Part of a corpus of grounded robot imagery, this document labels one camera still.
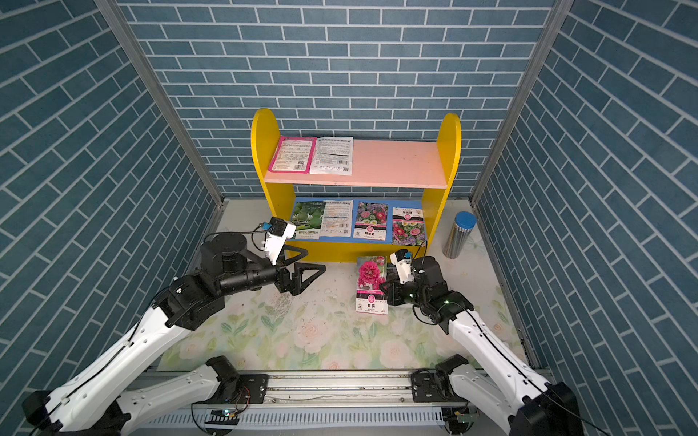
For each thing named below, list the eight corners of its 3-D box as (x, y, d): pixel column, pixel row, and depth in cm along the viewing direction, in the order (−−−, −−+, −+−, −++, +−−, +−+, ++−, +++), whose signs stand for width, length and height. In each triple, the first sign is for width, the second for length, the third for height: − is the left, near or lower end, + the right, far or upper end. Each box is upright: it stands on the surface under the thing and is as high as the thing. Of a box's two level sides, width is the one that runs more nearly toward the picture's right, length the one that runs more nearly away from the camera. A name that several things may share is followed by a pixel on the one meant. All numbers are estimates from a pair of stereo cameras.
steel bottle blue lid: (444, 258, 103) (458, 227, 89) (440, 243, 108) (453, 211, 94) (462, 258, 103) (479, 227, 89) (458, 243, 108) (473, 211, 94)
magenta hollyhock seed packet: (356, 324, 87) (355, 301, 74) (356, 282, 97) (356, 255, 83) (384, 324, 87) (389, 301, 74) (382, 282, 97) (386, 255, 83)
